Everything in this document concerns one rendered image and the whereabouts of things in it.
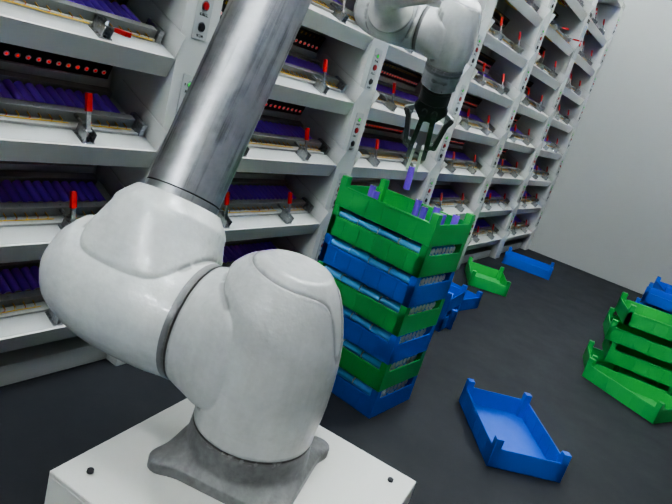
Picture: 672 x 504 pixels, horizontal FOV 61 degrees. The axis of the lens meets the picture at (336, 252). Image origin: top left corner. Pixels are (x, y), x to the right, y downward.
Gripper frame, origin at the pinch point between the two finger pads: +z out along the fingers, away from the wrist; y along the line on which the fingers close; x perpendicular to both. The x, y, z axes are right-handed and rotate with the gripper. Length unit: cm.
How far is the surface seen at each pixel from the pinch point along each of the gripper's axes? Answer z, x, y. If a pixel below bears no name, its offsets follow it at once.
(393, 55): -6.6, 46.4, -16.9
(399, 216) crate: 4.3, -21.7, 0.8
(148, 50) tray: -26, -36, -56
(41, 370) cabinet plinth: 36, -73, -63
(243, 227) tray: 25, -20, -39
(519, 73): 27, 155, 35
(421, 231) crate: 4.0, -25.2, 6.9
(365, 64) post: -7.6, 31.0, -23.0
